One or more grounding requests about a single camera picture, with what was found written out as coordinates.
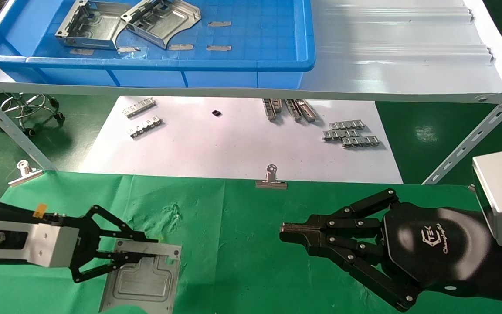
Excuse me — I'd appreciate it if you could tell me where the black cable with yellow tag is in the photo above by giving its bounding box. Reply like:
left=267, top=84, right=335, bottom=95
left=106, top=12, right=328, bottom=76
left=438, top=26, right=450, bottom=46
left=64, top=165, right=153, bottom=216
left=0, top=194, right=62, bottom=218

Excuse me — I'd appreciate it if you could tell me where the silver binder clip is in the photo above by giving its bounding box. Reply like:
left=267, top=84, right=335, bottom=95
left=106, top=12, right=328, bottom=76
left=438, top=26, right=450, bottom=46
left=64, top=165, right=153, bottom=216
left=8, top=160, right=44, bottom=188
left=255, top=164, right=288, bottom=190

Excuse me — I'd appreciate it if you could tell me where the stacked metal rail part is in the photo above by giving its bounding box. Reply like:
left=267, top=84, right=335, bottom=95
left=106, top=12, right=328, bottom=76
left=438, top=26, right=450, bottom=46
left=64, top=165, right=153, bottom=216
left=262, top=99, right=283, bottom=121
left=285, top=99, right=317, bottom=123

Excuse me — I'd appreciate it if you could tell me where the embossed metal plate part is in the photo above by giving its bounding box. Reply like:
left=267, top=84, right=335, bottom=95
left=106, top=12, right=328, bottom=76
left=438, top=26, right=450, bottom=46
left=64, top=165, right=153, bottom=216
left=98, top=239, right=182, bottom=314

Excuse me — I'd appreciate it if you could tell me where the left gripper silver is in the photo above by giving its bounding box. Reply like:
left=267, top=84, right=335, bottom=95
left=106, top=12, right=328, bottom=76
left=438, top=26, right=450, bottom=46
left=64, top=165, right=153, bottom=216
left=0, top=204, right=160, bottom=284

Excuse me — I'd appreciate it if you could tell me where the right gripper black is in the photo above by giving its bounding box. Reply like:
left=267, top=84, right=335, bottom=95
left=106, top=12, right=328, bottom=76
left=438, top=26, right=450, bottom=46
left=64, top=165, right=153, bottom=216
left=279, top=188, right=495, bottom=312

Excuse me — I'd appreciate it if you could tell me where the metal chain link strip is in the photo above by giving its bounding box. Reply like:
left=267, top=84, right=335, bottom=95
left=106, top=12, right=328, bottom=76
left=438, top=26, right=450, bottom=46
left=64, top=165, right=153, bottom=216
left=322, top=129, right=359, bottom=141
left=329, top=121, right=366, bottom=131
left=342, top=136, right=381, bottom=148

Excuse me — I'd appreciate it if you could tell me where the metal bracket tray part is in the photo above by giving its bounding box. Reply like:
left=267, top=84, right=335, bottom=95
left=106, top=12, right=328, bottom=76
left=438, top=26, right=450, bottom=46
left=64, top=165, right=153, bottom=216
left=120, top=0, right=202, bottom=50
left=55, top=0, right=132, bottom=51

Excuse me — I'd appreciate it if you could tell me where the white metal shelf rack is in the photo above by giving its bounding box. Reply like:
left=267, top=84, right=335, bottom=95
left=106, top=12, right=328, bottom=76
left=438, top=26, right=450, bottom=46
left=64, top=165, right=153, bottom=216
left=0, top=0, right=502, bottom=186

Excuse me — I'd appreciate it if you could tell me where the green work table cloth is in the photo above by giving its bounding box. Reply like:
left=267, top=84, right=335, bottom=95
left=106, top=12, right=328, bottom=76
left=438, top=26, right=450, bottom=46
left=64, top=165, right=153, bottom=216
left=0, top=170, right=502, bottom=314

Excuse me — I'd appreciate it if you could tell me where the chrome stool base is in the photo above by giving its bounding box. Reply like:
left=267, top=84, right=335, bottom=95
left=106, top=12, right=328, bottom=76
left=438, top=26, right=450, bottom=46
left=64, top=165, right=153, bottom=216
left=0, top=92, right=65, bottom=137

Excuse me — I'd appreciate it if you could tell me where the small metal rail part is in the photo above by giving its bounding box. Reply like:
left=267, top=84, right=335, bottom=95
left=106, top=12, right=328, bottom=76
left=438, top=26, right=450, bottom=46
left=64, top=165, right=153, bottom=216
left=129, top=116, right=165, bottom=139
left=122, top=98, right=157, bottom=119

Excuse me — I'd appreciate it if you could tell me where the white paper sheet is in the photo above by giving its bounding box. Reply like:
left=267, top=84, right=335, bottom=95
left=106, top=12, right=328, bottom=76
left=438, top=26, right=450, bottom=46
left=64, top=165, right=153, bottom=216
left=79, top=96, right=404, bottom=184

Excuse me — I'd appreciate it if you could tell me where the large blue plastic bin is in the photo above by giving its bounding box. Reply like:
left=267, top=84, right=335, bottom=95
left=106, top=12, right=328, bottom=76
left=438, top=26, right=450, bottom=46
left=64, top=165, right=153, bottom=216
left=0, top=0, right=316, bottom=89

